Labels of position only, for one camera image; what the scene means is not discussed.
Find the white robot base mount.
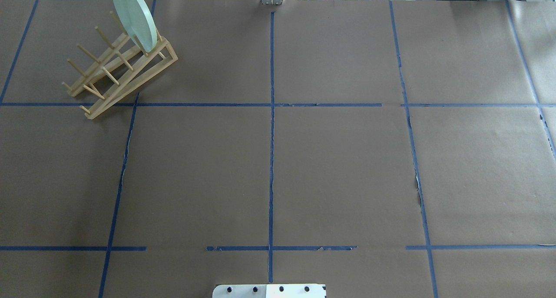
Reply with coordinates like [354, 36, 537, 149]
[212, 283, 327, 298]

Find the light green ceramic plate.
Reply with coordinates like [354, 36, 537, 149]
[113, 0, 158, 53]

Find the brown paper table cover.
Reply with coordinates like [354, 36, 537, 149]
[1, 0, 555, 298]

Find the wooden dish rack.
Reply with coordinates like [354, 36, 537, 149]
[62, 11, 178, 119]

